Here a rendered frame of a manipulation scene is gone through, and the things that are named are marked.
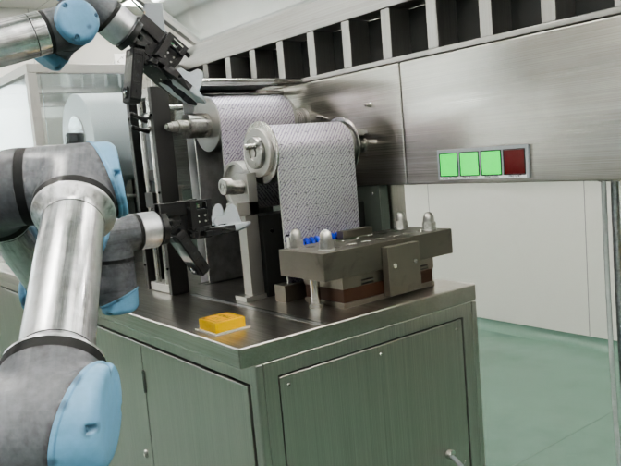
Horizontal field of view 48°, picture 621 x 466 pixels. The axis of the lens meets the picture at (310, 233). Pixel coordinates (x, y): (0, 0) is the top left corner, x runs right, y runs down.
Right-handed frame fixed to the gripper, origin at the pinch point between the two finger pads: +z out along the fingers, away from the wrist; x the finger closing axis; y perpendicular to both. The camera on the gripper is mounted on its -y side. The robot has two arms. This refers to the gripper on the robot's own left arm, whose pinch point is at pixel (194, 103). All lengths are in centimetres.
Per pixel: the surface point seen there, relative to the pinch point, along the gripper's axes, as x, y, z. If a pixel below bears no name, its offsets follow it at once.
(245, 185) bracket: 3.3, -6.5, 22.3
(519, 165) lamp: -48, 16, 50
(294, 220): -4.9, -8.7, 33.9
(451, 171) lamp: -29, 16, 50
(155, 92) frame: 28.4, 7.1, 0.1
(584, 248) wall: 81, 120, 268
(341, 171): -4.9, 9.2, 39.3
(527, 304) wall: 121, 91, 292
